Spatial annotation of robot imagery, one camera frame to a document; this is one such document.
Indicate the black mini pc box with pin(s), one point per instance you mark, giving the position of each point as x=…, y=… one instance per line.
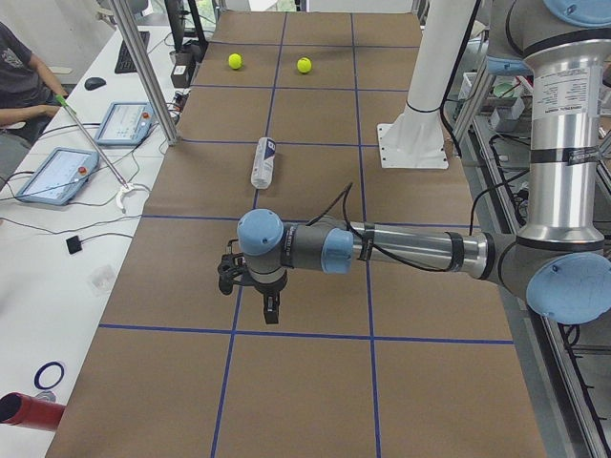
x=183, y=70

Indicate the white pedestal column base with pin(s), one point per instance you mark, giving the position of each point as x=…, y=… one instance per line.
x=415, y=139

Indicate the blue teach pendant far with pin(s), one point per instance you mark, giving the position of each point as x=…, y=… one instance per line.
x=125, y=124

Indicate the brown paper table mat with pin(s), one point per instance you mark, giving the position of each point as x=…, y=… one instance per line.
x=224, y=337

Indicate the tennis ball can clear tube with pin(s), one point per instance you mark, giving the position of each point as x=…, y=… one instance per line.
x=263, y=163

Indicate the reacher grabber tool green handle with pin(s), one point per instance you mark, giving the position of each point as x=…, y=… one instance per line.
x=125, y=188

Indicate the black computer mouse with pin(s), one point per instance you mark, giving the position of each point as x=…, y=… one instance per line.
x=93, y=83

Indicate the blue teach pendant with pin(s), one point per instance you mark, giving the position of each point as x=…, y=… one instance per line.
x=60, y=177
x=125, y=124

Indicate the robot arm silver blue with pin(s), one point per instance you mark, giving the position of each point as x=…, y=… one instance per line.
x=554, y=262

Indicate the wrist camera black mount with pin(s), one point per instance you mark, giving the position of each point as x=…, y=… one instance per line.
x=232, y=269

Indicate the small black square device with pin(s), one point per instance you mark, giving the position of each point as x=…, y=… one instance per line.
x=74, y=244

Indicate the yellow tennis ball number three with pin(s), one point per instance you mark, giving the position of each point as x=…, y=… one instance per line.
x=235, y=61

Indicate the aluminium frame post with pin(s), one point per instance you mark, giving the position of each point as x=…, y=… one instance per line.
x=130, y=33

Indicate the blue teach pendant near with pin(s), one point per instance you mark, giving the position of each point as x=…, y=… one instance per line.
x=60, y=177

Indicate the red cylinder bottle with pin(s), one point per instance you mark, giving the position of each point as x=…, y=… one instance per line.
x=21, y=410

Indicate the seated person dark t-shirt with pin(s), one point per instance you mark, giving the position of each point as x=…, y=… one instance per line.
x=28, y=99

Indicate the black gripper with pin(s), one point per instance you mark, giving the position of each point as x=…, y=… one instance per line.
x=269, y=289

